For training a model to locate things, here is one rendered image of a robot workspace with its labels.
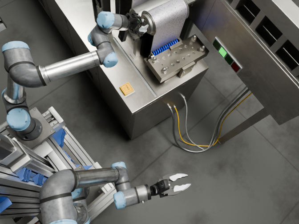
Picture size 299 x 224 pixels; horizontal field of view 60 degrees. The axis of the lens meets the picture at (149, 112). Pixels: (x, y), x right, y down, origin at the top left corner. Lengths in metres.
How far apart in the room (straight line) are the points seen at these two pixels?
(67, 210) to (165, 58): 1.11
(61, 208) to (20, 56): 0.69
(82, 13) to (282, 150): 2.30
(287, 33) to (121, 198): 1.04
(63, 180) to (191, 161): 1.72
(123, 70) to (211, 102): 1.31
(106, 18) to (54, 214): 0.85
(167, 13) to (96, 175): 0.97
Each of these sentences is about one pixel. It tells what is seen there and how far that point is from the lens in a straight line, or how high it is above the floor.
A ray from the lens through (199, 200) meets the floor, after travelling 2.59.
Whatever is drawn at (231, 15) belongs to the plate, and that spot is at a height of 1.43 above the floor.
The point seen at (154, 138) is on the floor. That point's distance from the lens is 2.58.
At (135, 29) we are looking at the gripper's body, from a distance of 1.45.
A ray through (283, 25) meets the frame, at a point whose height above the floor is 1.61.
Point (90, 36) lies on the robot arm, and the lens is 1.37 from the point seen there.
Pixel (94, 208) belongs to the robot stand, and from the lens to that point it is 2.27.
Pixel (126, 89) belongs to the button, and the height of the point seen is 0.92.
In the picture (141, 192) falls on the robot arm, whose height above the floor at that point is 1.25.
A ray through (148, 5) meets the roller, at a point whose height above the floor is 1.23.
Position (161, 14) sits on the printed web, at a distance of 1.57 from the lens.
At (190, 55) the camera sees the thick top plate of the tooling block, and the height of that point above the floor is 1.03.
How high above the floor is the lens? 2.49
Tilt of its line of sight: 69 degrees down
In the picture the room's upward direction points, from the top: 17 degrees clockwise
